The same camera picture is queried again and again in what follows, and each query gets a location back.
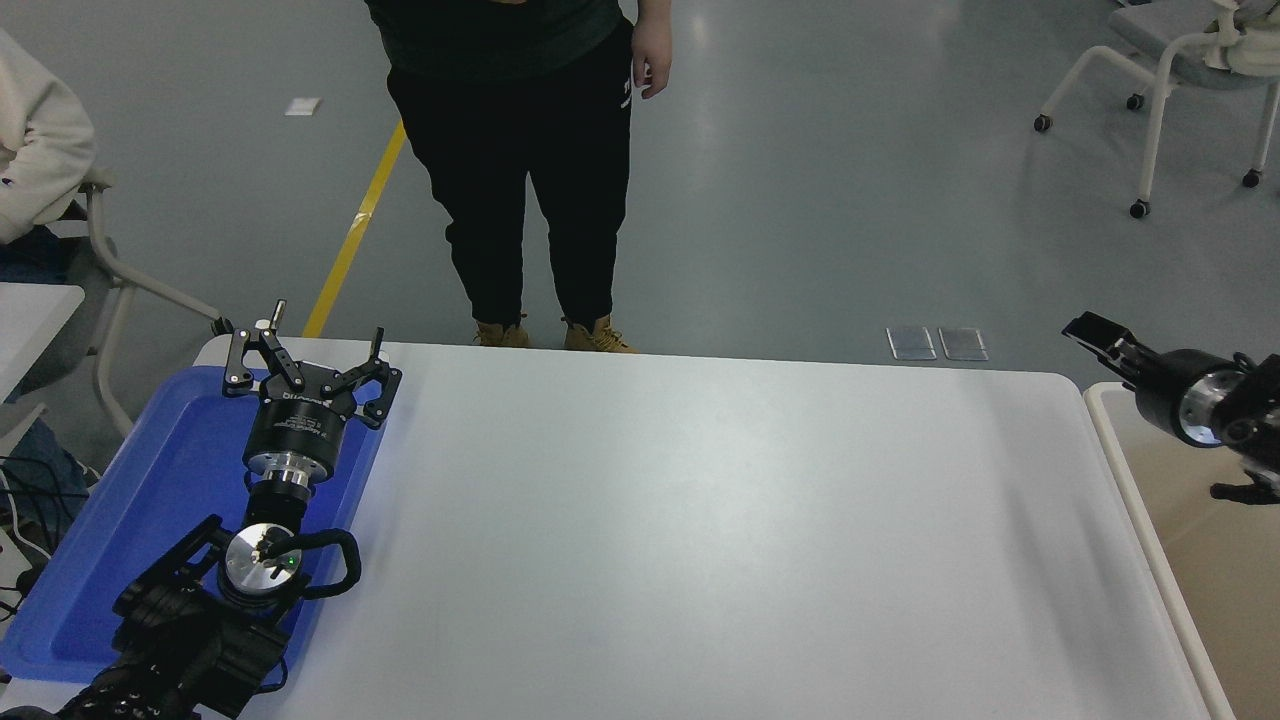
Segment small white side table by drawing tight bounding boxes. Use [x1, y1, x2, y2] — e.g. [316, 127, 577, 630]
[0, 283, 86, 451]

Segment black cables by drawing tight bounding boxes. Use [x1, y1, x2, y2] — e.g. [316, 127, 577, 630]
[0, 455, 91, 621]

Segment blue plastic tray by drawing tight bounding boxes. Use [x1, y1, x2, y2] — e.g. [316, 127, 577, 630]
[0, 365, 386, 686]

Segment white wheeled chair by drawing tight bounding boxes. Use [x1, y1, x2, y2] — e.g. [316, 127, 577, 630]
[1033, 0, 1280, 220]

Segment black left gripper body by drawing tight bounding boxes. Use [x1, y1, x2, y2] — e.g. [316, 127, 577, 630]
[243, 378, 359, 473]

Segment large pale bin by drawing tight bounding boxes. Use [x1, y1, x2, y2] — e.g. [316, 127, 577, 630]
[1083, 382, 1280, 720]

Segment pale cloth bundle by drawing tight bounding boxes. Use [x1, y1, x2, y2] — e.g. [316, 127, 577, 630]
[1205, 0, 1280, 77]

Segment person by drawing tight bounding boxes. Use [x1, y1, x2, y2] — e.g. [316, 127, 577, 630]
[0, 28, 101, 541]
[365, 0, 673, 353]

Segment white frame chair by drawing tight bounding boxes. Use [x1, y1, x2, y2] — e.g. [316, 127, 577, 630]
[45, 170, 233, 436]

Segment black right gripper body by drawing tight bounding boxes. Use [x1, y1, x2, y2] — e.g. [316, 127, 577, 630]
[1136, 348, 1213, 441]

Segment person's left hand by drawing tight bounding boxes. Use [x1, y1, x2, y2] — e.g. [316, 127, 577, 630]
[630, 12, 673, 101]

